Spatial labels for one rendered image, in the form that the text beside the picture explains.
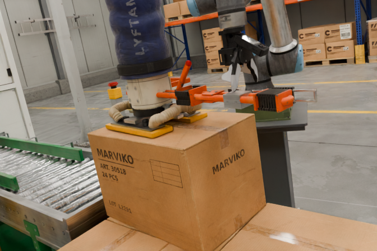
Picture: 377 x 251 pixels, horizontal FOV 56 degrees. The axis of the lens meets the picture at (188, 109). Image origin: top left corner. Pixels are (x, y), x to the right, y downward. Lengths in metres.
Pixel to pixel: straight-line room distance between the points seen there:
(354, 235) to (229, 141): 0.52
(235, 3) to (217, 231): 0.78
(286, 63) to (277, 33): 0.17
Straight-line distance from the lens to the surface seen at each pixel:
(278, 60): 1.97
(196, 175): 1.17
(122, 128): 1.44
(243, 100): 1.07
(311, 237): 1.36
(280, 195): 2.19
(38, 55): 11.62
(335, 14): 9.79
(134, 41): 1.35
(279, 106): 0.99
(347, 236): 1.37
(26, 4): 11.71
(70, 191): 2.12
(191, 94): 1.21
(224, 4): 1.15
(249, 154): 1.40
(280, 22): 1.89
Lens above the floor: 1.30
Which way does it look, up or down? 13 degrees down
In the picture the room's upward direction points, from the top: 10 degrees counter-clockwise
